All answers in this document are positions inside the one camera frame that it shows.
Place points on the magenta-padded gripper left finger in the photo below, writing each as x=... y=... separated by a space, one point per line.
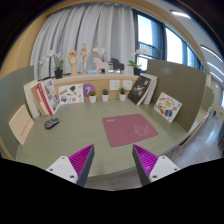
x=80 y=161

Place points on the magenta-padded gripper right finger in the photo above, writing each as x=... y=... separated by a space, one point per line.
x=146 y=161

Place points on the dark grey computer mouse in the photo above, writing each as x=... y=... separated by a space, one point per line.
x=51 y=123

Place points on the pink mouse pad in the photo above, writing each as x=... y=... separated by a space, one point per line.
x=128 y=130

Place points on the colourful picture card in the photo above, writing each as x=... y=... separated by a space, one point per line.
x=167 y=107

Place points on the small plant in white pot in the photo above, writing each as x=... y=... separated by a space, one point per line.
x=122 y=96
x=105 y=97
x=92 y=98

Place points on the white sticker sheet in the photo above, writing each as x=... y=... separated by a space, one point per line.
x=70 y=94

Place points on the beige booklet with red text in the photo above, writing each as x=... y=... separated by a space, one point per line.
x=21 y=125

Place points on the black cover book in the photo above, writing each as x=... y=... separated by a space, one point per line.
x=138 y=90

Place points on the white book with picture cover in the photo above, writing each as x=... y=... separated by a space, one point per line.
x=51 y=95

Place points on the white book behind black book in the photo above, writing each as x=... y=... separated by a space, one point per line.
x=152 y=87

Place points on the purple round number sign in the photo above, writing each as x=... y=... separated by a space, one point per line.
x=89 y=87

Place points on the red book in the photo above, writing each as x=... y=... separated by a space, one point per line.
x=41 y=95

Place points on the thick white book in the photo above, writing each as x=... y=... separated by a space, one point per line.
x=29 y=98

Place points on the wooden desk ledge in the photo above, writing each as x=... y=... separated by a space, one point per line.
x=100 y=82

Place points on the green desk partition panel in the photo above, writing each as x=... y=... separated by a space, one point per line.
x=180 y=83
x=13 y=90

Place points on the white orchid in black pot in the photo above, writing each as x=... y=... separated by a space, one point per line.
x=137 y=71
x=58 y=73

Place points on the wooden hand model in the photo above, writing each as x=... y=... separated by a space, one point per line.
x=73 y=61

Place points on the black horse figure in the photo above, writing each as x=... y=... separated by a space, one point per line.
x=117 y=64

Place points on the wooden mannequin figure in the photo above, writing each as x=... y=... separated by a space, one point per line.
x=84 y=55

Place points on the white orchid behind pink horse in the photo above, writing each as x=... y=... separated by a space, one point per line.
x=99 y=51

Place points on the dark-framed window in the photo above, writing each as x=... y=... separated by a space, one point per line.
x=173 y=46

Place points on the grey curtain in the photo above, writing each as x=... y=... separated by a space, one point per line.
x=93 y=30

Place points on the ceiling lights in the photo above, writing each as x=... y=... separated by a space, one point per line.
x=180 y=14

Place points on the white wall socket plate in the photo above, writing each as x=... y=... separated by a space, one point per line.
x=127 y=84
x=114 y=85

